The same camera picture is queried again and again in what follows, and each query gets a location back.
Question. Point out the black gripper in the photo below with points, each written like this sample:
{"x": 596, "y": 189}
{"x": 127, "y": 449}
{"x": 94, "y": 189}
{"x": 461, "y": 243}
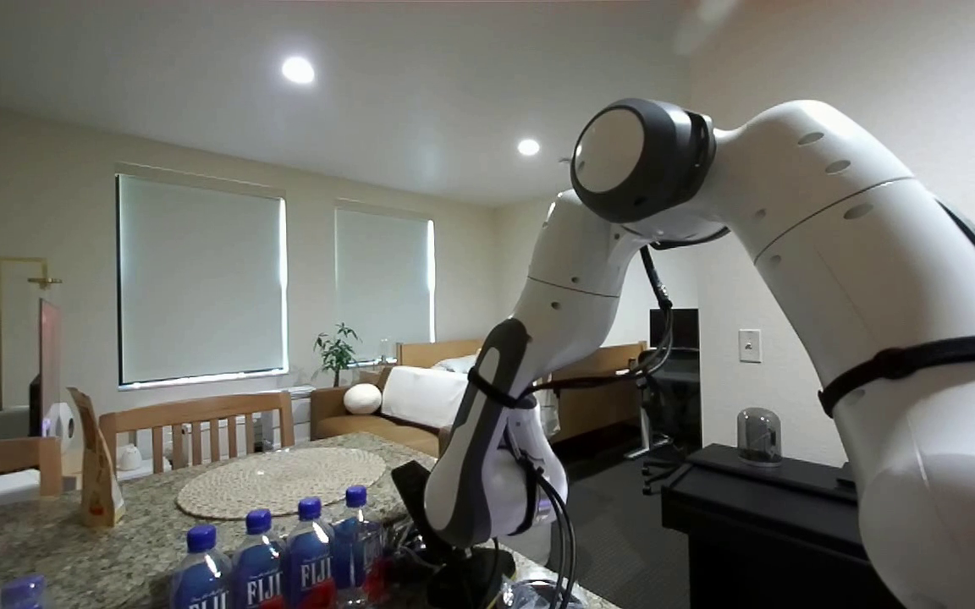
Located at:
{"x": 459, "y": 577}

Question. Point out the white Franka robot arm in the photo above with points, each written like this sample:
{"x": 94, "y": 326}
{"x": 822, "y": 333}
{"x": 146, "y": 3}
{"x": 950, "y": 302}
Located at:
{"x": 847, "y": 224}

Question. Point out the clear Ziploc bag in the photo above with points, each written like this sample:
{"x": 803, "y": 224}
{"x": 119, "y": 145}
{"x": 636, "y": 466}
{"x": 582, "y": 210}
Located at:
{"x": 406, "y": 545}

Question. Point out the crinkled clear plastic bag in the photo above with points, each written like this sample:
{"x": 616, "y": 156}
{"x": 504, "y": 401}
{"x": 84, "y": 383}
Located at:
{"x": 551, "y": 596}

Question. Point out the round white pillow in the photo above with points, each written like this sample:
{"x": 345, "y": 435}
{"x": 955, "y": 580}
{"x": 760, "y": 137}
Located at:
{"x": 362, "y": 397}

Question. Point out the round woven placemat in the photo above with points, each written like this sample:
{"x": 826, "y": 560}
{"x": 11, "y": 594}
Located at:
{"x": 280, "y": 482}

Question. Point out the white sofa cushion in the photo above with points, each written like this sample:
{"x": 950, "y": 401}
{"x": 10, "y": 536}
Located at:
{"x": 456, "y": 364}

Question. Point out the wooden armchair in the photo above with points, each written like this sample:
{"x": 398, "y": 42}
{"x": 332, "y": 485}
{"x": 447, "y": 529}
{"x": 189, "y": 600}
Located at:
{"x": 600, "y": 394}

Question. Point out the green potted plant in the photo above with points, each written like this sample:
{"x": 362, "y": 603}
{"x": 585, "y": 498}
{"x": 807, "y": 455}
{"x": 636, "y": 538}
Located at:
{"x": 341, "y": 351}

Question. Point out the black office chair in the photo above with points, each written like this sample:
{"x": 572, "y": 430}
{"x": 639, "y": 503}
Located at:
{"x": 674, "y": 408}

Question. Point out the narrow white window blind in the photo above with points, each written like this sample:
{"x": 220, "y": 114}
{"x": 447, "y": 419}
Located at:
{"x": 385, "y": 281}

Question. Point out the black cabinet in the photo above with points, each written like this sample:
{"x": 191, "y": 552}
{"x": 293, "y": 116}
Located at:
{"x": 760, "y": 519}

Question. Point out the glass jar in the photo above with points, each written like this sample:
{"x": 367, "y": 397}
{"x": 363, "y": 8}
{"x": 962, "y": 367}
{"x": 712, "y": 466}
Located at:
{"x": 760, "y": 435}

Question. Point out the black monitor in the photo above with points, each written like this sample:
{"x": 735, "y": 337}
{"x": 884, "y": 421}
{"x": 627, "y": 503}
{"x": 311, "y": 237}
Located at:
{"x": 683, "y": 329}

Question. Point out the carved wooden figure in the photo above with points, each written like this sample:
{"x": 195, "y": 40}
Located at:
{"x": 100, "y": 476}

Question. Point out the wide white window blind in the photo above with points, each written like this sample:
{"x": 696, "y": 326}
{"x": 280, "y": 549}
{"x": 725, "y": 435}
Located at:
{"x": 200, "y": 281}

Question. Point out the recessed ceiling light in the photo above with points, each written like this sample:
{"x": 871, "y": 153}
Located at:
{"x": 529, "y": 148}
{"x": 299, "y": 70}

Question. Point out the small blue-capped bottle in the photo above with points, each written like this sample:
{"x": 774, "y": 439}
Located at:
{"x": 25, "y": 594}

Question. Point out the wooden chair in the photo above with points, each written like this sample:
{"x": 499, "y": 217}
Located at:
{"x": 2, "y": 457}

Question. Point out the tall narrow floor stand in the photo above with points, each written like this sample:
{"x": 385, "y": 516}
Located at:
{"x": 50, "y": 339}

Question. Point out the wooden frame sofa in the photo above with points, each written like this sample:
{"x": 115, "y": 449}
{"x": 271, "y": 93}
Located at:
{"x": 374, "y": 435}

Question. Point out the white light switch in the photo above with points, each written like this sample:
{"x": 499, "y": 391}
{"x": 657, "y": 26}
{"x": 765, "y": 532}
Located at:
{"x": 749, "y": 346}

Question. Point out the wall mirror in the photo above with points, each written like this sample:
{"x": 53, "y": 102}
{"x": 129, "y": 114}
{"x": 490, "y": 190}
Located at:
{"x": 14, "y": 326}

